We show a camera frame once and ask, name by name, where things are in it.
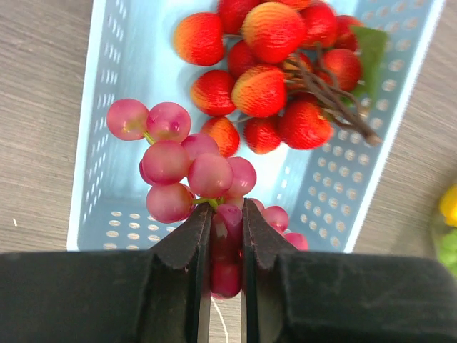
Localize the red strawberry cluster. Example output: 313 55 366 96
173 1 388 157

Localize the green grape bunch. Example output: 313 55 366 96
437 229 457 277

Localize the yellow banana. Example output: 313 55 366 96
438 183 457 227

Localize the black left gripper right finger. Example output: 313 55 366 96
241 200 456 342

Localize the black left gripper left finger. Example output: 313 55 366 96
1 204 213 342

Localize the clear zip top bag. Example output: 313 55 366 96
430 181 456 260

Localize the purple grape bunch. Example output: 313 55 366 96
106 98 310 300

